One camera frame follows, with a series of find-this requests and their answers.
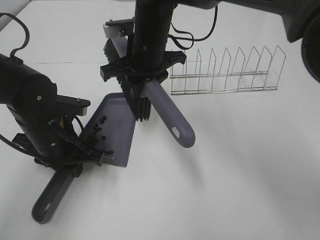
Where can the purple plastic dustpan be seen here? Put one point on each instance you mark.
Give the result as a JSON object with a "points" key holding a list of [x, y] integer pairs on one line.
{"points": [[120, 127]]}

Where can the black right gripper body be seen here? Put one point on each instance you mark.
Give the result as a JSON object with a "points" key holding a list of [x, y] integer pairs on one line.
{"points": [[152, 19]]}

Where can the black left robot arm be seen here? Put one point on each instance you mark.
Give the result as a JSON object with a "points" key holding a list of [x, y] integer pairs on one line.
{"points": [[19, 81]]}

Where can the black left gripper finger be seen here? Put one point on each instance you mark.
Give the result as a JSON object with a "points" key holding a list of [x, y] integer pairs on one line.
{"points": [[74, 169], [83, 153]]}

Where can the metal wire rack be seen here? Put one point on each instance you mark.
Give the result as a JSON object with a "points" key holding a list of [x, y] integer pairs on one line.
{"points": [[257, 71]]}

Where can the coffee bean pile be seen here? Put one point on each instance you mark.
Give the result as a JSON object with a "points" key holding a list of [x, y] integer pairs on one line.
{"points": [[96, 135]]}

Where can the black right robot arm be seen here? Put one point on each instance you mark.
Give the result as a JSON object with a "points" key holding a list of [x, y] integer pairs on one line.
{"points": [[300, 20]]}

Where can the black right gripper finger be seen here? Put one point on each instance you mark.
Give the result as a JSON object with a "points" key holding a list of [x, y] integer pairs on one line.
{"points": [[117, 69], [171, 58]]}

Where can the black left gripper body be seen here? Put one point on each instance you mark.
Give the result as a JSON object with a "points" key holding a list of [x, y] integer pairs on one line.
{"points": [[45, 130]]}

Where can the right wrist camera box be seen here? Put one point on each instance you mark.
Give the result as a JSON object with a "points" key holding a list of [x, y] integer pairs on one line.
{"points": [[118, 28]]}

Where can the purple brush black bristles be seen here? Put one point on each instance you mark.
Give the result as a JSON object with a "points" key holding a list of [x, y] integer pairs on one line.
{"points": [[144, 92]]}

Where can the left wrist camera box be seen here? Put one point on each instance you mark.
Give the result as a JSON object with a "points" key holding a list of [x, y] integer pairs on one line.
{"points": [[72, 106]]}

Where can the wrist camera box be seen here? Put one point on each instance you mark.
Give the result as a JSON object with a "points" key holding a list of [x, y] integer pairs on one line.
{"points": [[72, 106], [118, 28]]}

